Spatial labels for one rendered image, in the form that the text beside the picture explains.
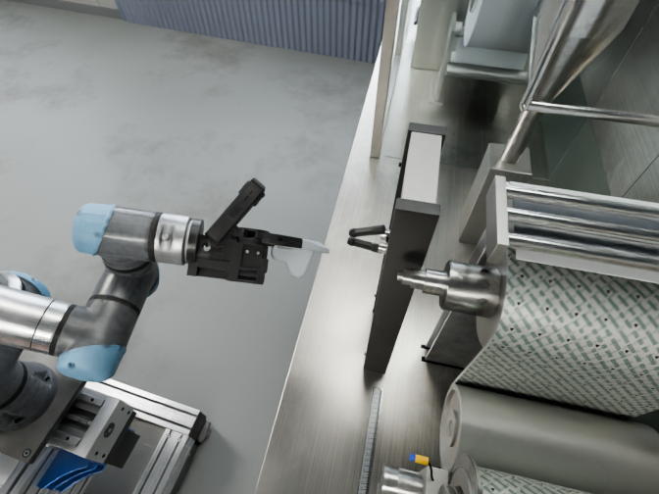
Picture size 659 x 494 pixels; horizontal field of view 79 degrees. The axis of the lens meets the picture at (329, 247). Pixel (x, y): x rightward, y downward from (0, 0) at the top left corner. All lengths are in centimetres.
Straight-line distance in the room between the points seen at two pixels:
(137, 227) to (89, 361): 19
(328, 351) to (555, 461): 51
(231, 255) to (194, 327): 147
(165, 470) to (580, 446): 135
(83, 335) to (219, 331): 139
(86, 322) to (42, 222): 219
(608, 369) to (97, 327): 65
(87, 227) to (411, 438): 69
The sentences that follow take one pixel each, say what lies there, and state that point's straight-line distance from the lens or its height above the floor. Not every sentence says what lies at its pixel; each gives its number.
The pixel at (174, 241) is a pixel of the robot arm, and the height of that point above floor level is 133.
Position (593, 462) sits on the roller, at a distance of 64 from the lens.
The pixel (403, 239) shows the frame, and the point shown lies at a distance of 50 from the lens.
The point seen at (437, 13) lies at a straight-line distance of 110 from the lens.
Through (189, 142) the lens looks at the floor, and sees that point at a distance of 295.
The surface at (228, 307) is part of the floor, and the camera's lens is 206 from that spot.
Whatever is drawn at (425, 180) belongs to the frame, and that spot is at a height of 144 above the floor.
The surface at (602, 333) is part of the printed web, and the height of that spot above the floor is 138.
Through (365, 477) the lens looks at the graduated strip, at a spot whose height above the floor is 90.
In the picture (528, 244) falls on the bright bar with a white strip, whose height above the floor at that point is 145.
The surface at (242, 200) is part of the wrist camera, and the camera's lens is 61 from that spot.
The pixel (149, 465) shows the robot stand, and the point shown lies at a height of 23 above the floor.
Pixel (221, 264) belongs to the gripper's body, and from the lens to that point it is 62.
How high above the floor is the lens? 178
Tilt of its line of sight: 54 degrees down
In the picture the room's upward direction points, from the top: straight up
